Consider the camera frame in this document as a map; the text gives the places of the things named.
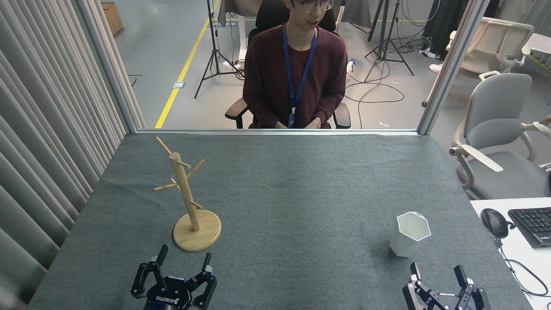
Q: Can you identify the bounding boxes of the blue lanyard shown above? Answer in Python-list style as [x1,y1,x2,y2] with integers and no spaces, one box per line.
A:
[283,24,318,115]

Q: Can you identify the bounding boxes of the silver frame post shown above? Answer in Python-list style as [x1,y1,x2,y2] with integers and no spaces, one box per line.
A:
[417,0,491,136]
[74,0,146,133]

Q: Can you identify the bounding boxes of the seated person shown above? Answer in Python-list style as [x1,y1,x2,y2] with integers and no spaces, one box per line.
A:
[242,0,348,129]

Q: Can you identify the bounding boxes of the wooden cup rack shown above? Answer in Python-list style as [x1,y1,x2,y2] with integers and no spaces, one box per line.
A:
[153,136,222,252]

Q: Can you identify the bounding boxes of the standing person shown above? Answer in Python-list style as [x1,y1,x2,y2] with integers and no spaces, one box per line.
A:
[420,0,500,74]

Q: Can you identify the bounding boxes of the cardboard box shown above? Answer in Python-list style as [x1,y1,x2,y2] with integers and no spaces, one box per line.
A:
[100,2,124,36]

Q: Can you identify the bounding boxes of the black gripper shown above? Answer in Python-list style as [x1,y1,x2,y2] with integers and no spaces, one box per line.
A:
[402,262,490,310]
[131,245,217,310]

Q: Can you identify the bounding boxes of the black floor cable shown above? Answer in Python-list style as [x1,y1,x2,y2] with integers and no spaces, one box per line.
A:
[344,60,405,129]

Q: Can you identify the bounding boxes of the grey felt table cover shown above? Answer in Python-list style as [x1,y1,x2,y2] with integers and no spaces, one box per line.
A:
[27,133,534,310]

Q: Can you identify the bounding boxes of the black office chair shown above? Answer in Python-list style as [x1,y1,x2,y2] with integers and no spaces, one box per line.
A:
[225,0,351,129]

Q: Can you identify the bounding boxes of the white hexagonal cup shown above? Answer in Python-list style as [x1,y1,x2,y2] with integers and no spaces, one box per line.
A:
[389,211,432,258]

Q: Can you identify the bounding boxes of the black mouse cable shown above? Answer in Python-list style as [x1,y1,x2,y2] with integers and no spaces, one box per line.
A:
[491,235,549,298]

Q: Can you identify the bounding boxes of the grey pleated curtain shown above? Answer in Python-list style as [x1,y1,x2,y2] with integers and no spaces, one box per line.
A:
[0,0,146,304]

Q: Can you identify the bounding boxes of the white standing desk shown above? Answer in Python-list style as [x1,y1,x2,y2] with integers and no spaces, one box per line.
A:
[217,0,263,69]

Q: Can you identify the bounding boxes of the grey office chair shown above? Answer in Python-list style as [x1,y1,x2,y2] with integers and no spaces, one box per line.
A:
[449,70,551,201]

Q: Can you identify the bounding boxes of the black computer mouse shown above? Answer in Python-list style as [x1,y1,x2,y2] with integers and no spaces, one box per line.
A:
[480,208,510,239]

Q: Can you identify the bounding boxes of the black tripod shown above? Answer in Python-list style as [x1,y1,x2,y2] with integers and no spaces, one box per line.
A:
[364,0,415,83]
[194,0,246,99]

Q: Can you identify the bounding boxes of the black-rimmed glasses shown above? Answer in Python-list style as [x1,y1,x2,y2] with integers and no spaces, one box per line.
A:
[293,0,334,13]

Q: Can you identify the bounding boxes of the beige office chair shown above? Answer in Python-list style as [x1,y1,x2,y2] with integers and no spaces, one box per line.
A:
[446,17,535,80]

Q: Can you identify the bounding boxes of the black keyboard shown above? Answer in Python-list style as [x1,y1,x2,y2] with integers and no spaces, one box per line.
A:
[508,207,551,248]

